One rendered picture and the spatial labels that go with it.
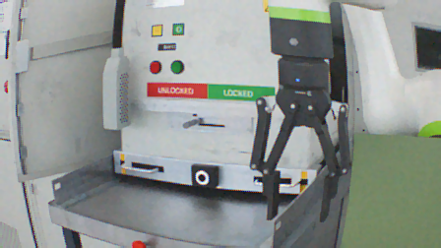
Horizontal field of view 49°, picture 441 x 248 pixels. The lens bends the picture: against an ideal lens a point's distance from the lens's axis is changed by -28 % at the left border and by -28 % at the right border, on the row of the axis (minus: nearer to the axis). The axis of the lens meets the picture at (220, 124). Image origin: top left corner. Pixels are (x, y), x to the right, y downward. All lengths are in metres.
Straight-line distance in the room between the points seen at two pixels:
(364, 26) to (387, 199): 0.38
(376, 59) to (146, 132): 0.69
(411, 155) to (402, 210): 0.10
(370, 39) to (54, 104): 0.97
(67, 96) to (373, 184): 1.05
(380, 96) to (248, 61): 0.41
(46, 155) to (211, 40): 0.61
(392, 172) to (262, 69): 0.57
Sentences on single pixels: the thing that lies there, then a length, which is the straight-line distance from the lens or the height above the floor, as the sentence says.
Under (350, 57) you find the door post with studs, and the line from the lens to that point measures 1.73.
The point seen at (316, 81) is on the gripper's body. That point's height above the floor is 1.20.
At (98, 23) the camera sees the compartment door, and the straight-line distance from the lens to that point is 1.81.
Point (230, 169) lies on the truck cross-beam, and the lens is 1.49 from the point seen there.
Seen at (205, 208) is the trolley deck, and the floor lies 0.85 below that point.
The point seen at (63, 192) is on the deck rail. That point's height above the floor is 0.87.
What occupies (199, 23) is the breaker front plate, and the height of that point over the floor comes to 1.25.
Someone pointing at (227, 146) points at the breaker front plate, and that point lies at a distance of 1.49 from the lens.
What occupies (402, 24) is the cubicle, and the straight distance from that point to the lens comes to 1.67.
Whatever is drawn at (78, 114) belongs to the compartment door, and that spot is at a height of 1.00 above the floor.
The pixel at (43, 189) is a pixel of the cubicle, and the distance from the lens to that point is 2.36.
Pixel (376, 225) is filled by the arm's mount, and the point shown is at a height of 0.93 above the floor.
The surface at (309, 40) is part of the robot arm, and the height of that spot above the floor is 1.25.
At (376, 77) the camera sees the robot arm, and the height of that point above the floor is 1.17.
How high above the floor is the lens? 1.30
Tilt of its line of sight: 11 degrees down
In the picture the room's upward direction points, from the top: 1 degrees counter-clockwise
